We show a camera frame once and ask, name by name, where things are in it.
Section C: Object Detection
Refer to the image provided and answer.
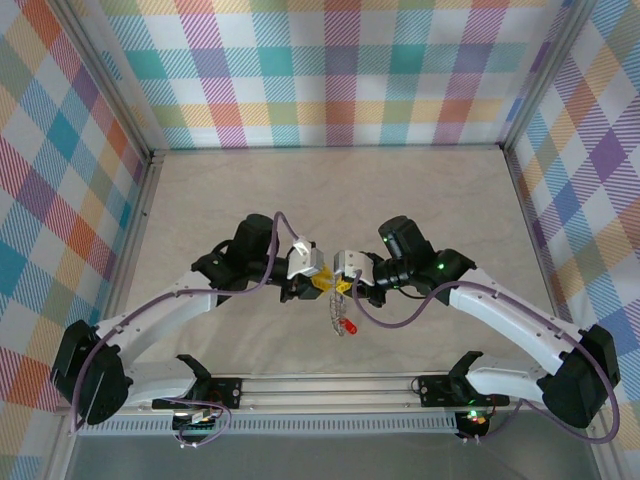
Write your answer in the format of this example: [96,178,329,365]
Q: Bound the right controller board with lights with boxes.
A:
[457,408,494,436]

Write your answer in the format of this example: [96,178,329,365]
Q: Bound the left controller board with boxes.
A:
[172,409,219,431]

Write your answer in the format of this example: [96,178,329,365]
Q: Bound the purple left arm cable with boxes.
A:
[72,211,301,434]

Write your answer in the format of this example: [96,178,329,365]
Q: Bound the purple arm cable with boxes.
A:
[349,269,621,446]
[72,211,301,434]

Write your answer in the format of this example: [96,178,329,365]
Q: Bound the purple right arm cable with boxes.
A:
[349,269,621,446]

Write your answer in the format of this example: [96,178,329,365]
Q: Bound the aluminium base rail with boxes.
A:
[59,372,606,414]

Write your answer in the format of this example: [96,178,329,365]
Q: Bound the aluminium table side rail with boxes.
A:
[87,152,166,374]
[502,144,609,416]

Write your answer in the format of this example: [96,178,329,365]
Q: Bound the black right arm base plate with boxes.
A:
[418,373,510,409]

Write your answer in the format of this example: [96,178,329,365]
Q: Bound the aluminium table end rail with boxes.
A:
[152,144,509,154]

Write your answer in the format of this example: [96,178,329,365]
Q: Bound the grey slotted cable duct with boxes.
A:
[79,412,460,436]

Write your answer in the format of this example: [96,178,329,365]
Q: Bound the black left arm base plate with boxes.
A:
[152,377,245,411]

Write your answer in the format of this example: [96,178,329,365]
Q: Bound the aluminium frame post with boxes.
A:
[499,0,596,151]
[49,0,156,159]

